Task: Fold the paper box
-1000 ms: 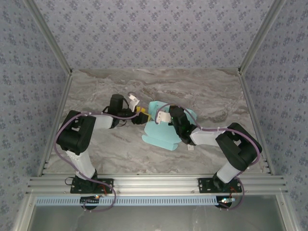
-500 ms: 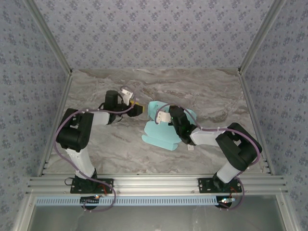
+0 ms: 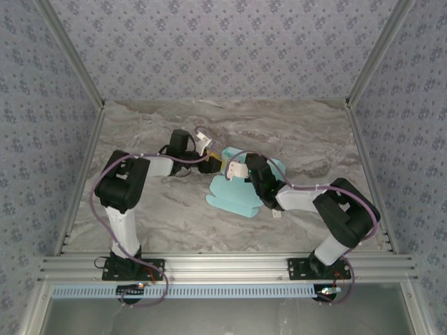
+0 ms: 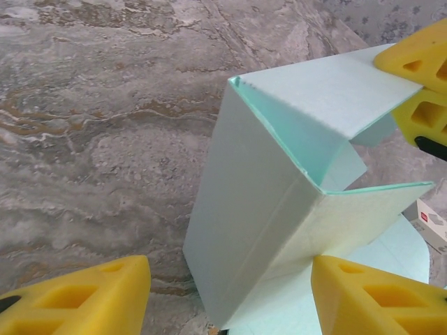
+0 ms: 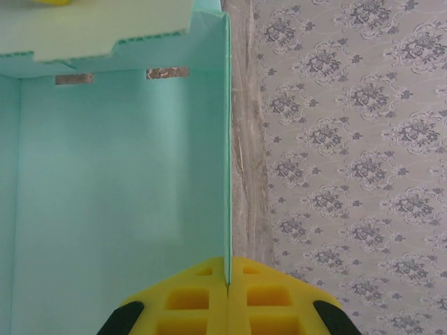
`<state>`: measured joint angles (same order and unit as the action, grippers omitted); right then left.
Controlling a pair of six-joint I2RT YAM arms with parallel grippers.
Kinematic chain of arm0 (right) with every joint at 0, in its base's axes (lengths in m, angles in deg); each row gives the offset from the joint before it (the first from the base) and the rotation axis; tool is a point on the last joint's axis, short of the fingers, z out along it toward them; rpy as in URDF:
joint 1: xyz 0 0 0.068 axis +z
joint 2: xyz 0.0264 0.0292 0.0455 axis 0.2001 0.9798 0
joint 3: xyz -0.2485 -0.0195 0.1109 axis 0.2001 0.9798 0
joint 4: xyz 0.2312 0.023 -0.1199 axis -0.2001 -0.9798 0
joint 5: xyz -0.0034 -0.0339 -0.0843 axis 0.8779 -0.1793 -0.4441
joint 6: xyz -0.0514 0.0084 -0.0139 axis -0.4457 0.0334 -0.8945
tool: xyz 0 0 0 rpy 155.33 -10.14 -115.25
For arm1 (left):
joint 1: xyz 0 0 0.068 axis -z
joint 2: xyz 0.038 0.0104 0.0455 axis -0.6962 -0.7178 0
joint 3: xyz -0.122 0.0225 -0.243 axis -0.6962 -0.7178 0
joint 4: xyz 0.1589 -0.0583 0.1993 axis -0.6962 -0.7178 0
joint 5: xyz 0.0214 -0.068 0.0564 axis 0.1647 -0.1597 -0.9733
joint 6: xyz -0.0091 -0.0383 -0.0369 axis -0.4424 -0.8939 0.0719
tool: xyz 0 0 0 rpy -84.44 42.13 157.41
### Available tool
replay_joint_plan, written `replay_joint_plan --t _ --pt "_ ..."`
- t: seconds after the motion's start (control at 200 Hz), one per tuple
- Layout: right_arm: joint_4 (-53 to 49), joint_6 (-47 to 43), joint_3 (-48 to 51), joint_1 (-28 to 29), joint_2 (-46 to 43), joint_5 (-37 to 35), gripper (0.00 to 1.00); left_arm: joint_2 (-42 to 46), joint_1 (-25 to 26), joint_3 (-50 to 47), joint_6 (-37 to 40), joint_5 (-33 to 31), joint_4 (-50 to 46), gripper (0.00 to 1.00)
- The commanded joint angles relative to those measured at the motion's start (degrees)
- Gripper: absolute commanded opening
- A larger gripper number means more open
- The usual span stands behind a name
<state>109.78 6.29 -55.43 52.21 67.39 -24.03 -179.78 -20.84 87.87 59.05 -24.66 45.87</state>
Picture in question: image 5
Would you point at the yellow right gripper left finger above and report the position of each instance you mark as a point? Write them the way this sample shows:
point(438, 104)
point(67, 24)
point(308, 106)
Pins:
point(216, 307)

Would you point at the mint green paper box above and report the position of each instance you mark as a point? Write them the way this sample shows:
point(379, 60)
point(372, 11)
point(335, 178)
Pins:
point(122, 174)

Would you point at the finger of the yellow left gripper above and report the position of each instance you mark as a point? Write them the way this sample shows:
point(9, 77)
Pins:
point(52, 2)

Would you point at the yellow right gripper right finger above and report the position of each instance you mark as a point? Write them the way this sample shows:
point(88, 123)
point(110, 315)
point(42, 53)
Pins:
point(237, 307)

